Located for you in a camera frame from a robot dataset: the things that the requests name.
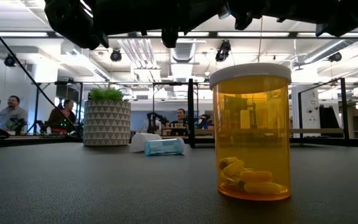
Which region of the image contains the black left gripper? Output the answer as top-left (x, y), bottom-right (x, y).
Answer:
top-left (194, 0), bottom-right (231, 32)

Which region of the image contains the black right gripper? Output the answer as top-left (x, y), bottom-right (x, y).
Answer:
top-left (230, 0), bottom-right (262, 31)

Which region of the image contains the blue bottle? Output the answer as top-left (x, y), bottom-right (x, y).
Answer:
top-left (144, 138), bottom-right (185, 156)

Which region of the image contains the white plastic bottle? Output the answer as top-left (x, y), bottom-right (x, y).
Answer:
top-left (130, 133), bottom-right (163, 153)

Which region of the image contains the black ceiling spotlight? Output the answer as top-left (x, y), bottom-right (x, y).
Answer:
top-left (214, 39), bottom-right (232, 62)
top-left (4, 54), bottom-right (17, 68)
top-left (328, 51), bottom-right (343, 62)
top-left (109, 48), bottom-right (123, 62)

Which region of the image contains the person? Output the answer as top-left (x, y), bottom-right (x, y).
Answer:
top-left (47, 98), bottom-right (77, 134)
top-left (170, 108), bottom-right (188, 128)
top-left (0, 95), bottom-right (29, 133)

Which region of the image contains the white pillar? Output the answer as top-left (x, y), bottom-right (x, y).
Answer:
top-left (291, 85), bottom-right (322, 139)

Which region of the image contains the large orange pill bottle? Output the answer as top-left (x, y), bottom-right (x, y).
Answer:
top-left (209, 63), bottom-right (293, 202)

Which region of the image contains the green succulent plant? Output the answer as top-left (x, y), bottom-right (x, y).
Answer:
top-left (88, 82), bottom-right (125, 101)

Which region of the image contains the white geometric plant pot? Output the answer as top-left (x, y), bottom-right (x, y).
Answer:
top-left (83, 98), bottom-right (132, 147)

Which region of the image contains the black overhead light bar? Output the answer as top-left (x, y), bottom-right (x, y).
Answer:
top-left (0, 30), bottom-right (358, 40)

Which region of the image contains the black table mat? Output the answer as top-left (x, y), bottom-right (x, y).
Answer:
top-left (0, 142), bottom-right (358, 224)

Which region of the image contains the wooden shelf black frame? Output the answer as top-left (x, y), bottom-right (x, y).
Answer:
top-left (186, 77), bottom-right (351, 149)

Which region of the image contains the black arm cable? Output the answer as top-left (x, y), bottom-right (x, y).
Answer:
top-left (0, 20), bottom-right (83, 138)

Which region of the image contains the black metal rig frame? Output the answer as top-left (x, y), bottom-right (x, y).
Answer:
top-left (0, 81), bottom-right (358, 149)

